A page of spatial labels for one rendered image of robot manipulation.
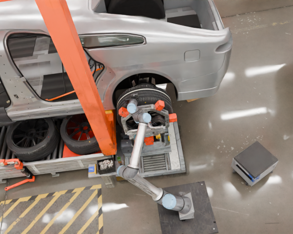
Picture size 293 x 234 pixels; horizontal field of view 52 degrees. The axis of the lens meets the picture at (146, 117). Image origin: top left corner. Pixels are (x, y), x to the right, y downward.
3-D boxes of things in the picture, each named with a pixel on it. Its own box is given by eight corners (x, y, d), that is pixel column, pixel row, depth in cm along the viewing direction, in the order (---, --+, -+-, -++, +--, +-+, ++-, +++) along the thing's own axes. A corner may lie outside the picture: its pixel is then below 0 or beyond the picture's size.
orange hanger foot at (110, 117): (116, 110, 403) (110, 94, 375) (116, 143, 371) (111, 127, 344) (103, 112, 403) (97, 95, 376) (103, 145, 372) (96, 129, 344)
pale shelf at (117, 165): (123, 161, 367) (123, 160, 364) (123, 173, 356) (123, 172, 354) (89, 165, 368) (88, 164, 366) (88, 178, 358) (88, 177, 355)
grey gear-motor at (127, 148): (135, 133, 431) (132, 119, 403) (137, 159, 405) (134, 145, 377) (123, 135, 431) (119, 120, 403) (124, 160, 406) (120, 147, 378)
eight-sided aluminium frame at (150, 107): (169, 129, 369) (167, 101, 325) (170, 133, 365) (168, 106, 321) (126, 135, 370) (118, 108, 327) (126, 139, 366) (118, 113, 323)
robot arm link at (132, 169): (128, 181, 279) (144, 111, 285) (121, 178, 289) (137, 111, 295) (138, 182, 286) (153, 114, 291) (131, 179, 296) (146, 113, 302)
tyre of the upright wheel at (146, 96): (114, 86, 335) (118, 120, 388) (115, 101, 321) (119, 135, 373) (172, 82, 339) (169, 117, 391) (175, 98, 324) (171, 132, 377)
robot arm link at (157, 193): (168, 209, 324) (120, 177, 287) (158, 204, 339) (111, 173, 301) (175, 196, 329) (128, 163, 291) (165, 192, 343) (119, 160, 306)
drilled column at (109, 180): (114, 180, 399) (108, 165, 365) (114, 187, 393) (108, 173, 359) (107, 181, 399) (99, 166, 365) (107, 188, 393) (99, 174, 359)
